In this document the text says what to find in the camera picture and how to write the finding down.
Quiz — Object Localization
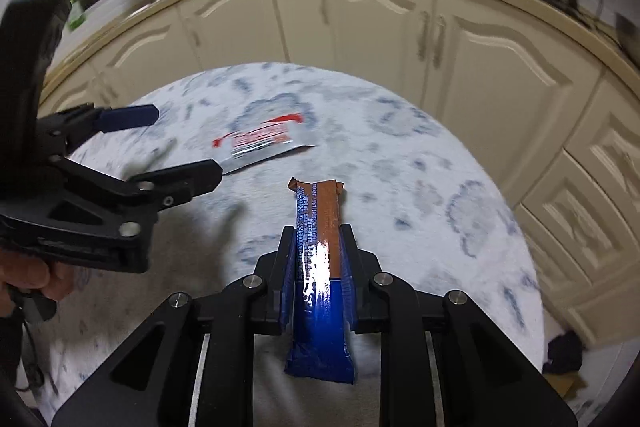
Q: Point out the cream lower kitchen cabinets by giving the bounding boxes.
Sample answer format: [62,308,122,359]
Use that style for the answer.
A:
[40,0,640,348]

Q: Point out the blue brown bar wrapper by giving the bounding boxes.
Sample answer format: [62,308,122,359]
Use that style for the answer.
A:
[284,177,357,385]

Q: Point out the person's left hand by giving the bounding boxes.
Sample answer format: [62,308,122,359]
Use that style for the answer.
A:
[0,251,77,319]

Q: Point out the dark cloth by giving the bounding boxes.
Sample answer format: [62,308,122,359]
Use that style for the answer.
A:
[547,331,586,373]

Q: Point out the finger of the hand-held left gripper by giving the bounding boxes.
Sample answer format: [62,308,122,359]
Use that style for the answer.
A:
[0,157,223,275]
[37,104,160,148]

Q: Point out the green dish soap bottle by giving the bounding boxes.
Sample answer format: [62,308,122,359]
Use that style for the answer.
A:
[67,2,86,32]

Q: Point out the red white wrapper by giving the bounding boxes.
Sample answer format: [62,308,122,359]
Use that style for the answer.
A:
[212,114,317,176]

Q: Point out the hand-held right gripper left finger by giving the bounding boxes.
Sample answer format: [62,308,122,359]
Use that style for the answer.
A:
[50,226,301,427]

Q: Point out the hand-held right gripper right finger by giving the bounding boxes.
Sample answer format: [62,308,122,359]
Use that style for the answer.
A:
[339,223,576,427]

